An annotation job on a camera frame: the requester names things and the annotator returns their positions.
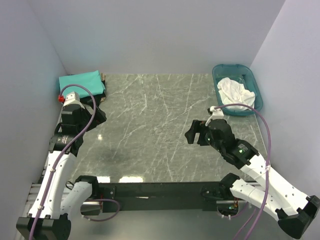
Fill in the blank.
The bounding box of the white printed t shirt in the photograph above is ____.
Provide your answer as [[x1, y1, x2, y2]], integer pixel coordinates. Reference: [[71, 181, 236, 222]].
[[217, 77, 256, 108]]

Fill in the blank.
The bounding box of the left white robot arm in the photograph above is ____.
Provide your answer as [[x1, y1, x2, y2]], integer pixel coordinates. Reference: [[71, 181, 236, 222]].
[[16, 100, 107, 240]]

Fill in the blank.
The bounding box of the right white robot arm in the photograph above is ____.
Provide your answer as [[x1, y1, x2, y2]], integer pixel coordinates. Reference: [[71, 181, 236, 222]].
[[184, 119, 320, 240]]

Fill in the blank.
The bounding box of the black folded t shirt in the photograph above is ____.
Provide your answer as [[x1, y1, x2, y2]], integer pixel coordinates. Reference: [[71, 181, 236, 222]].
[[80, 82, 104, 108]]

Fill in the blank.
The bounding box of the teal folded t shirt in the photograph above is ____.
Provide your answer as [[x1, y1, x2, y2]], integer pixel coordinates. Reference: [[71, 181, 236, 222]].
[[59, 70, 101, 98]]

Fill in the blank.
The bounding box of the teal plastic bin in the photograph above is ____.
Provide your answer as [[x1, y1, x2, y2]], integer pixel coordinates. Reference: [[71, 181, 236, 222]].
[[212, 64, 263, 112]]

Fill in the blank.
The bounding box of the black base beam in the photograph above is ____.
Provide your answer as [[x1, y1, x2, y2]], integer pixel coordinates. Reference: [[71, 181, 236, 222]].
[[99, 181, 230, 211]]

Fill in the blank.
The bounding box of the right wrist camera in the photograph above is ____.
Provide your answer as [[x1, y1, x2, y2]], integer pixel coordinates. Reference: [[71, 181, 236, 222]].
[[205, 106, 224, 127]]

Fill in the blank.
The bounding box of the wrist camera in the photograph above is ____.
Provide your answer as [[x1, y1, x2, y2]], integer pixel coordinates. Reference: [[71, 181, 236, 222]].
[[58, 91, 85, 109], [205, 106, 224, 127]]

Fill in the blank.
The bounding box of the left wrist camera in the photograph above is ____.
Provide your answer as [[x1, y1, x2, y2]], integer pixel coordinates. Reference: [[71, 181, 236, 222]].
[[58, 91, 85, 109]]

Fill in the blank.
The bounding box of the aluminium frame rail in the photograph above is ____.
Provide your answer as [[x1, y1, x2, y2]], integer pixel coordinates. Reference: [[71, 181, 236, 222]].
[[22, 183, 41, 217]]

